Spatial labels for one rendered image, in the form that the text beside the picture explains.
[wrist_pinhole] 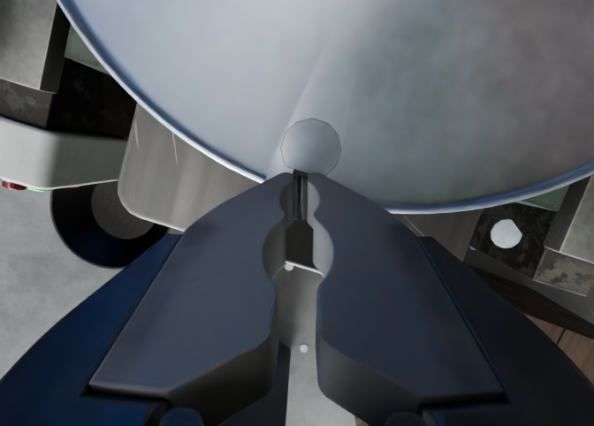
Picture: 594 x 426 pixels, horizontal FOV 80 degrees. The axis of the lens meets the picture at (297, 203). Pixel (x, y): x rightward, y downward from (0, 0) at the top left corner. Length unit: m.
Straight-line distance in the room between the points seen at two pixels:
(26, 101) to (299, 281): 0.76
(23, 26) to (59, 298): 0.92
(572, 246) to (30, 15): 0.45
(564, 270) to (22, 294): 1.20
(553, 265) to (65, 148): 0.43
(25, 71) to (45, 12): 0.05
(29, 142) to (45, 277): 0.86
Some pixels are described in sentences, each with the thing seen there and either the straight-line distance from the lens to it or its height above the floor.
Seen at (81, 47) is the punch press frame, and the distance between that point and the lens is 0.33.
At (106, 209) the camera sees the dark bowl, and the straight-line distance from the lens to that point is 1.06.
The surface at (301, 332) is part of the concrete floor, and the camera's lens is 1.04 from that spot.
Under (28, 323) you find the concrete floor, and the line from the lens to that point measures 1.28.
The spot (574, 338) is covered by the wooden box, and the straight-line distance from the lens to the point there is 0.78.
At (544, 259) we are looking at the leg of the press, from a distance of 0.37.
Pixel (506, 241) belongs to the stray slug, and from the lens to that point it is 0.32.
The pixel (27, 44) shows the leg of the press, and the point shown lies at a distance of 0.36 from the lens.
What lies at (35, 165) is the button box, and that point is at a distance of 0.37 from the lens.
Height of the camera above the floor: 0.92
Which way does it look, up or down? 82 degrees down
